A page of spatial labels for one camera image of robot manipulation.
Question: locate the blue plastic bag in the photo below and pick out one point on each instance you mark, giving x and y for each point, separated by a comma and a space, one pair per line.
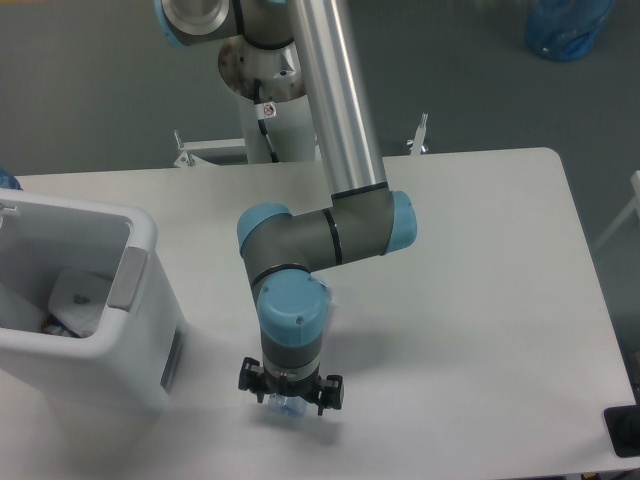
565, 30

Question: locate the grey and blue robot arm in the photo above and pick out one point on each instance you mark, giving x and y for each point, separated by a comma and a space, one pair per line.
355, 216

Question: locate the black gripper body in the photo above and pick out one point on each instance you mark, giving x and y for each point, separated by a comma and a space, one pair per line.
306, 388

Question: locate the white pedestal foot bracket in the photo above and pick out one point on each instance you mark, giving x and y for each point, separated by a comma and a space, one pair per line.
417, 144
212, 152

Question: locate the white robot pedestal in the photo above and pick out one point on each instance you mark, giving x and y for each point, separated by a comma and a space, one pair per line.
268, 85

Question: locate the black device at table edge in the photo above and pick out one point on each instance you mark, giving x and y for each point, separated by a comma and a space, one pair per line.
623, 426

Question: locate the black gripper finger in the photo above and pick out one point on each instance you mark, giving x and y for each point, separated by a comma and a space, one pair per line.
252, 378
328, 393

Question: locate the crushed clear plastic bottle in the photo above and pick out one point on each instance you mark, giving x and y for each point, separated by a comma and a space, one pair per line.
286, 407

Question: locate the white frame at right edge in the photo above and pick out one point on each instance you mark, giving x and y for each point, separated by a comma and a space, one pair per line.
631, 209

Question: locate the white trash can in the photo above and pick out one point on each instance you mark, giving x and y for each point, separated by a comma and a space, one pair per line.
129, 360

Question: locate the white pedestal foot bracket left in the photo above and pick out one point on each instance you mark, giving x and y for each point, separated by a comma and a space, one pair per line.
212, 152

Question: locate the clear plastic wrapper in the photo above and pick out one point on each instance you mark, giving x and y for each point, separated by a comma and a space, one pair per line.
76, 303

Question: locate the blue object at left edge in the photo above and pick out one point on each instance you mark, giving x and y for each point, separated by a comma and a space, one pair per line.
9, 181

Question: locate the white pedestal foot bracket right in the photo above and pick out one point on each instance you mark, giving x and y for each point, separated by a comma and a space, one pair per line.
417, 144

